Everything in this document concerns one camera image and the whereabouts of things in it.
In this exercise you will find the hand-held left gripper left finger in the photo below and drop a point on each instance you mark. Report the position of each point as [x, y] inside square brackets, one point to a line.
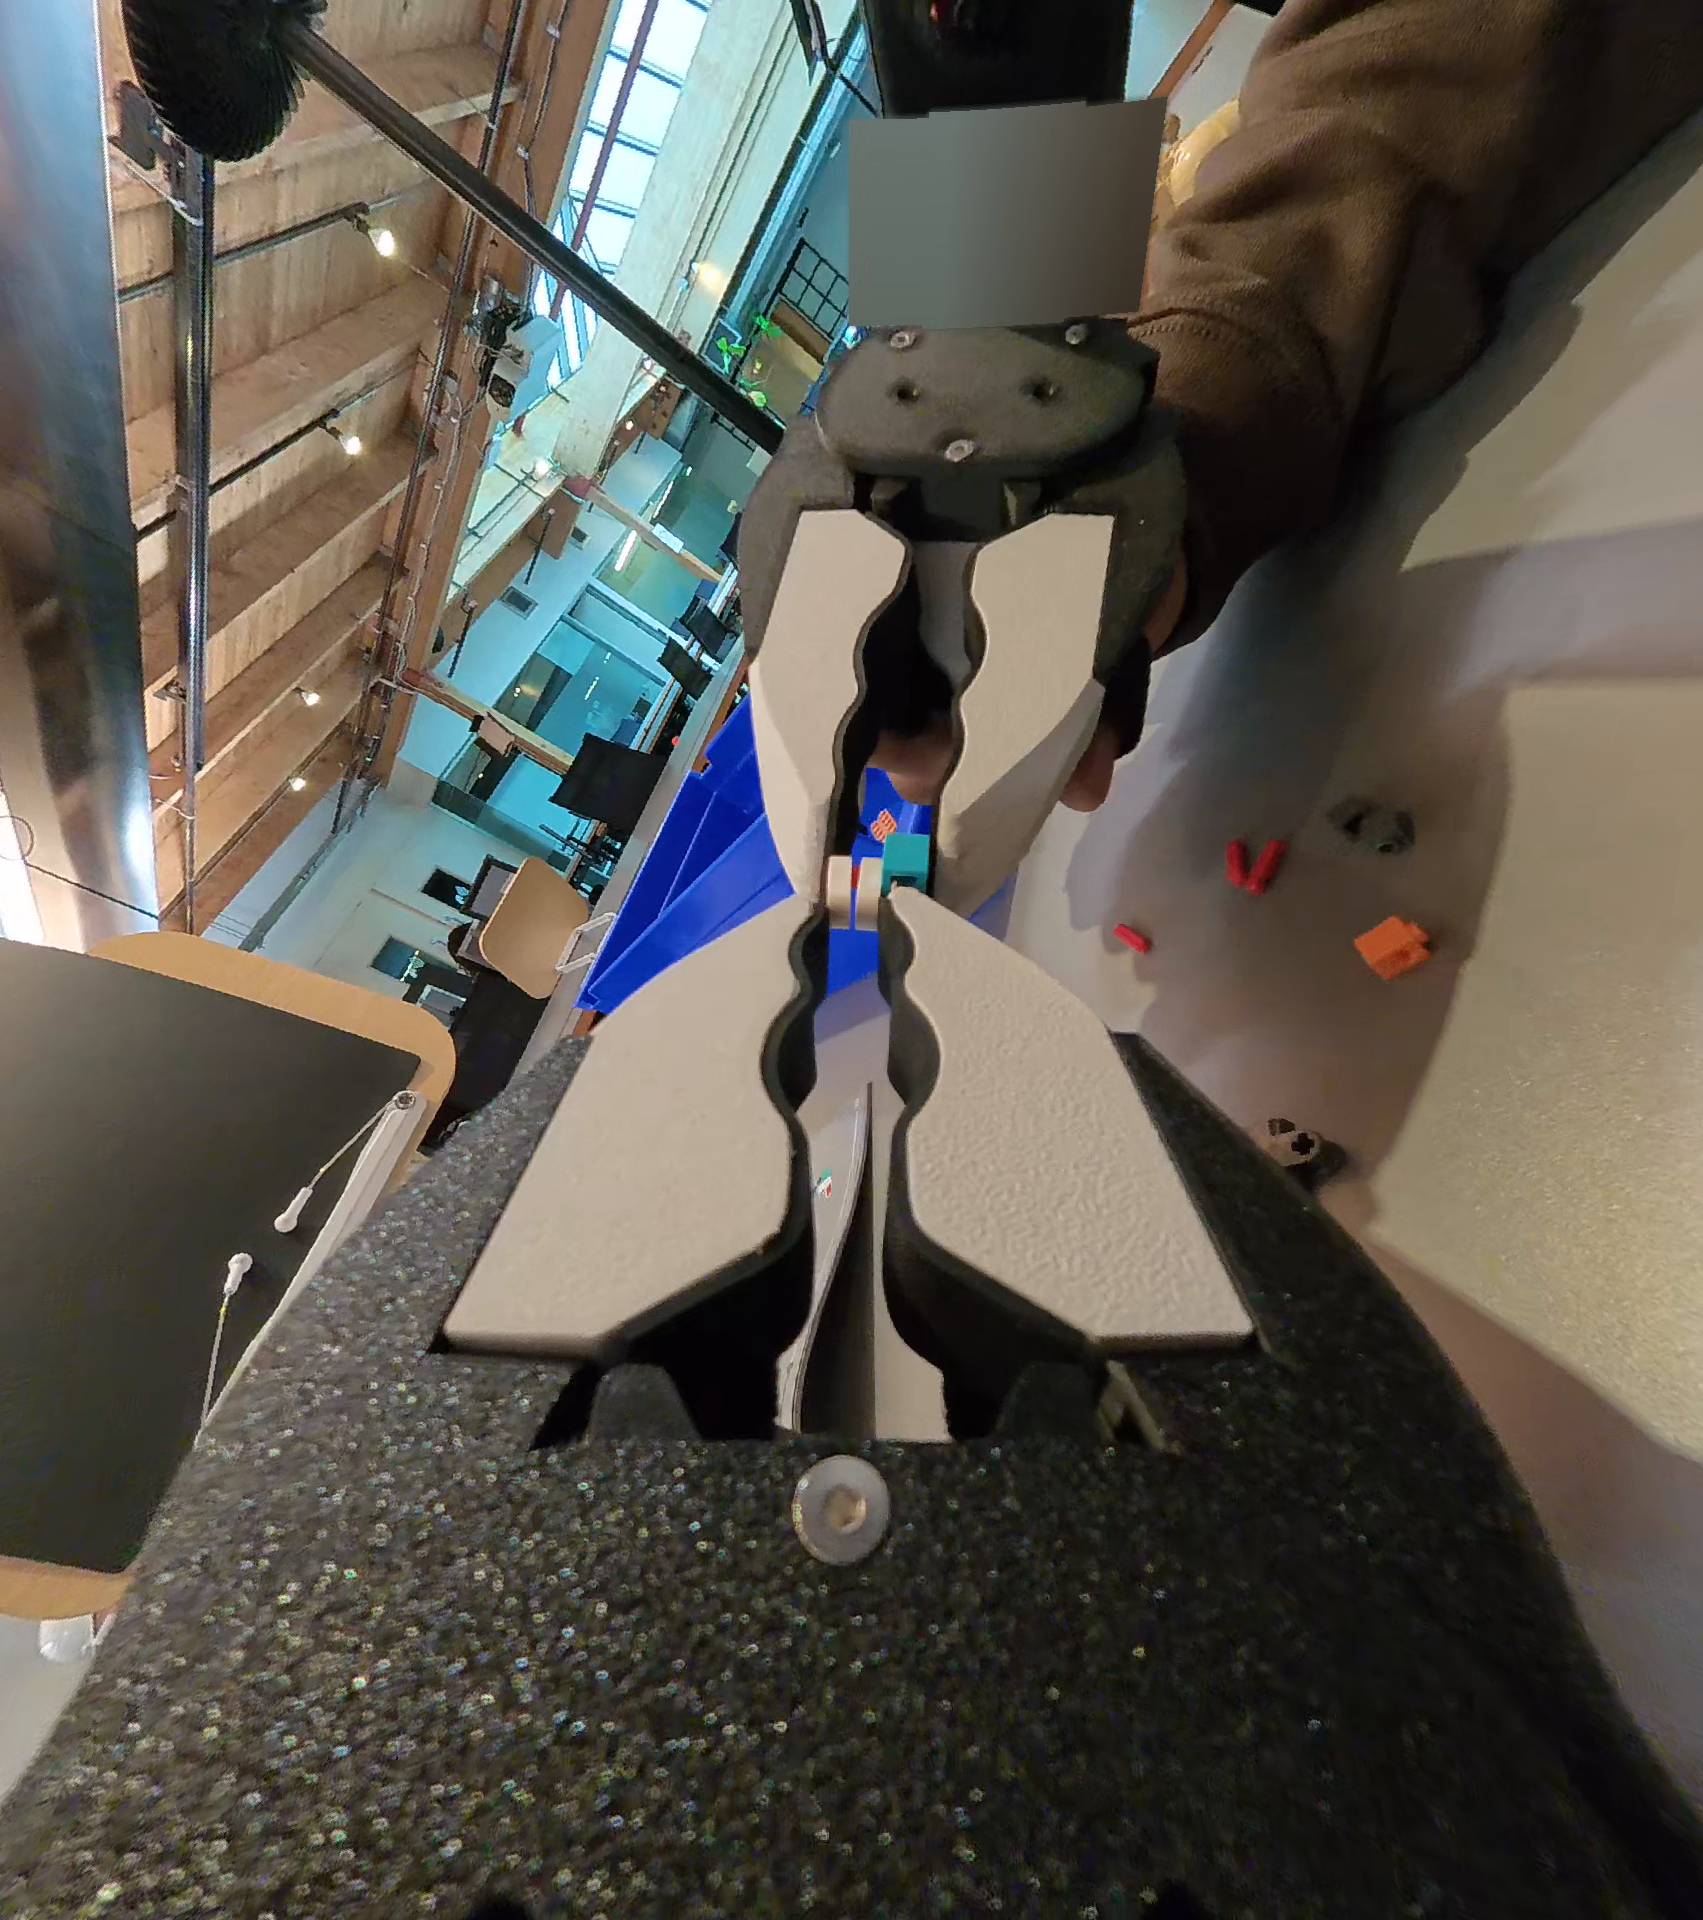
[639, 1187]

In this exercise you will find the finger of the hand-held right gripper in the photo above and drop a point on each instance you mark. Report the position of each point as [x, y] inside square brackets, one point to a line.
[812, 648]
[1040, 660]

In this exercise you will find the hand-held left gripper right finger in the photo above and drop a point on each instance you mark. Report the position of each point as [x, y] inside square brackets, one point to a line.
[1061, 1187]

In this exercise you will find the person's right forearm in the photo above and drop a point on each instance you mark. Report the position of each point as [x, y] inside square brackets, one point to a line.
[1393, 226]

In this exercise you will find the grey desk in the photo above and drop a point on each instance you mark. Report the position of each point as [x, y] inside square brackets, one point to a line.
[1618, 1125]

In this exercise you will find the blue plastic bin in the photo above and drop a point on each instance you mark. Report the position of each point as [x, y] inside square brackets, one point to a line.
[688, 947]
[722, 766]

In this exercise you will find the flat dark grey toy piece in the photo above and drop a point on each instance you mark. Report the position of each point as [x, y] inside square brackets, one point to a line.
[1303, 1149]

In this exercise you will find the black computer monitor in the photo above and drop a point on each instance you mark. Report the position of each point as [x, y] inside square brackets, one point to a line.
[609, 781]

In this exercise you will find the light wooden chair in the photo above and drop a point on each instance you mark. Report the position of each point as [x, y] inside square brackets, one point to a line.
[538, 923]

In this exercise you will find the orange toy brick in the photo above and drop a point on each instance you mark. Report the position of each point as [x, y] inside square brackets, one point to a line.
[1393, 947]

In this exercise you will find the black metal pole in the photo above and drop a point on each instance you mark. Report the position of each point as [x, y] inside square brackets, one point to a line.
[538, 241]

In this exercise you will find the ceiling spot light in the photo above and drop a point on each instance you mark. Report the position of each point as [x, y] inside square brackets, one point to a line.
[374, 239]
[346, 440]

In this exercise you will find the black panel with wooden rim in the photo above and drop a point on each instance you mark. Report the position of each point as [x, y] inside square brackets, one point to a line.
[117, 1201]

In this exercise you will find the black ribbed lamp head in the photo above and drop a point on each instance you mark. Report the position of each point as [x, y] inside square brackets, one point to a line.
[220, 76]

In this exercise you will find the smooth metal duct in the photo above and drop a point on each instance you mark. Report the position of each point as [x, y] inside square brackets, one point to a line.
[28, 373]

